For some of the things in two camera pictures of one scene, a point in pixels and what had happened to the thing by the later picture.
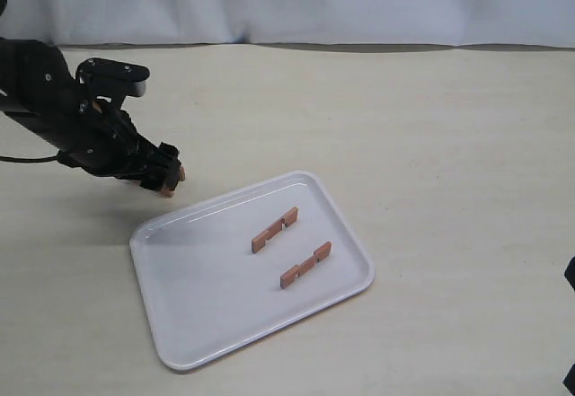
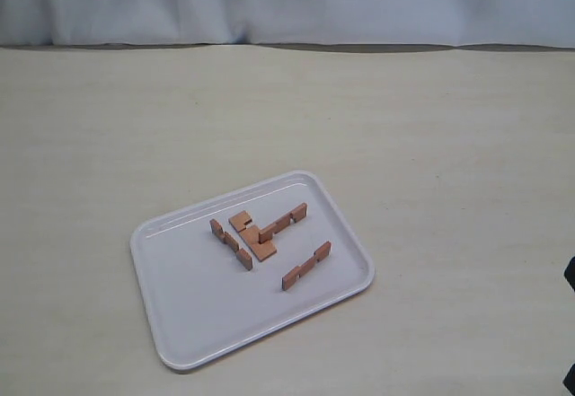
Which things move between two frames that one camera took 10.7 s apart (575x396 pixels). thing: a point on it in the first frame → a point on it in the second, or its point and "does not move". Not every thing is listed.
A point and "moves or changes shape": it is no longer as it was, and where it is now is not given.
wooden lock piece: x=167 y=193 → x=243 y=256
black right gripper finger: x=570 y=273 does not move
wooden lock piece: x=322 y=252 does not move
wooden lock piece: x=260 y=242 moves or changes shape
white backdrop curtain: x=427 y=5 does not move
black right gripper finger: x=569 y=381 does not move
